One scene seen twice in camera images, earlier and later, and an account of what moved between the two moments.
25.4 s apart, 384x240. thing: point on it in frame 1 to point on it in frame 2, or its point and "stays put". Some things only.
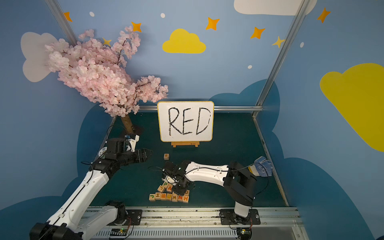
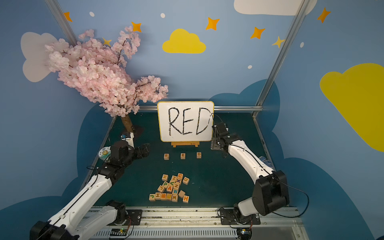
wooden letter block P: (165, 184) stays put
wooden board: (185, 143) stays put
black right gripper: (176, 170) to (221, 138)
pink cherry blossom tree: (96, 71) stays put
